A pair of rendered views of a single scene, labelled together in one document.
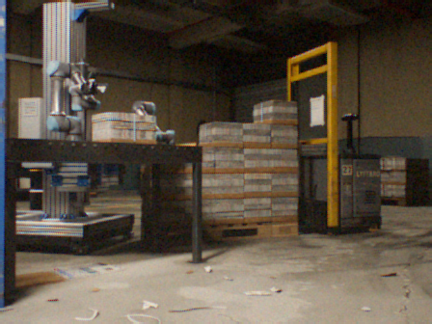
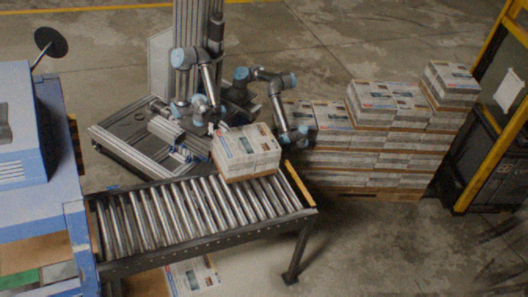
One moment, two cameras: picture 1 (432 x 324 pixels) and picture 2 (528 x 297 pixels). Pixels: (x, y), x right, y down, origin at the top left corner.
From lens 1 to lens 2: 2.63 m
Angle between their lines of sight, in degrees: 43
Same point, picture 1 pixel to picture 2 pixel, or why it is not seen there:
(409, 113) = not seen: outside the picture
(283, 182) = (423, 163)
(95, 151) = (197, 251)
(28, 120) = (156, 64)
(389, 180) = not seen: outside the picture
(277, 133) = (438, 120)
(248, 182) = (382, 160)
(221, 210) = (342, 180)
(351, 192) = (497, 185)
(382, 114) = not seen: outside the picture
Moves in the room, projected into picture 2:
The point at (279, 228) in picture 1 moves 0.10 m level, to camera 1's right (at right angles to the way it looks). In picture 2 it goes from (401, 196) to (411, 199)
